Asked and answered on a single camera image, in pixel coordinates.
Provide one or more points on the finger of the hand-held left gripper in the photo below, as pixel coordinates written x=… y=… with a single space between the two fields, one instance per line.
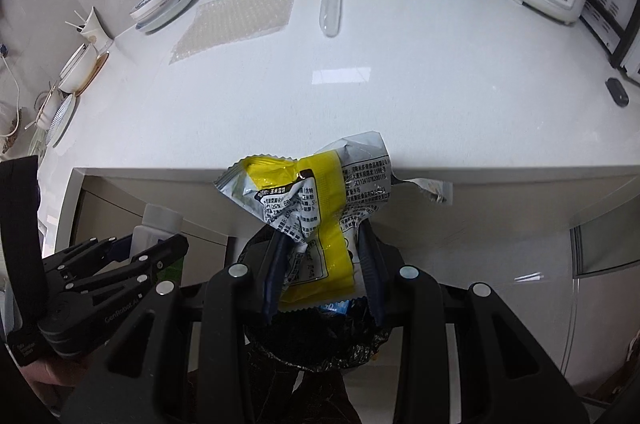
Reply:
x=145 y=264
x=90 y=254

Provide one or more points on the small black oval device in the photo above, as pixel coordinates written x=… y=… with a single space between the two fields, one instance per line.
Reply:
x=617 y=92

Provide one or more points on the blue rimmed white plate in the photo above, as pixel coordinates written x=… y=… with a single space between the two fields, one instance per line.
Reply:
x=175 y=11

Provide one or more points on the clear plastic tube case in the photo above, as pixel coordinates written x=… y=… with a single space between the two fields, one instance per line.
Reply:
x=331 y=4

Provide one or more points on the white bowl with wooden lid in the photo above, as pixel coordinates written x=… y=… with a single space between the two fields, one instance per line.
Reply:
x=80 y=71

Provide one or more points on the black-framed white appliance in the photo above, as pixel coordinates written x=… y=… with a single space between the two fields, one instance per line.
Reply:
x=615 y=19

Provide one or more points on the white holder with sticks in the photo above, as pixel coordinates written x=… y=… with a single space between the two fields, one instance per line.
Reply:
x=95 y=31

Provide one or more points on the trash bin with black bag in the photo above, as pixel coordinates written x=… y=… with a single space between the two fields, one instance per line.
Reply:
x=310 y=346

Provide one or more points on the ribbed white plate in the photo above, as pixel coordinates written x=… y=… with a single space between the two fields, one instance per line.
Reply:
x=65 y=121

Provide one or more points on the bubble wrap sheet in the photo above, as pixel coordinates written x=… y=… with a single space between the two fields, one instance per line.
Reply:
x=240 y=19

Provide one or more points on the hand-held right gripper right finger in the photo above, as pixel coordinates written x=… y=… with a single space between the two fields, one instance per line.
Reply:
x=370 y=264

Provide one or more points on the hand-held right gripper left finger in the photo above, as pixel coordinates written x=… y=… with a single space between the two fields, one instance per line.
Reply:
x=272 y=269

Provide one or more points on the person's left hand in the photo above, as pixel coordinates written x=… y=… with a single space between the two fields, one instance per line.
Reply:
x=55 y=379

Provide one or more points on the white medicine bottle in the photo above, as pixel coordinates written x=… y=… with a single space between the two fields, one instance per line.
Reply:
x=157 y=224

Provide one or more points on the yellow and silver snack wrapper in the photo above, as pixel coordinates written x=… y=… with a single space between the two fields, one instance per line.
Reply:
x=325 y=184

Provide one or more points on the small white bowl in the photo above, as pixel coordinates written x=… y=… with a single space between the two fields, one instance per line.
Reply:
x=49 y=109

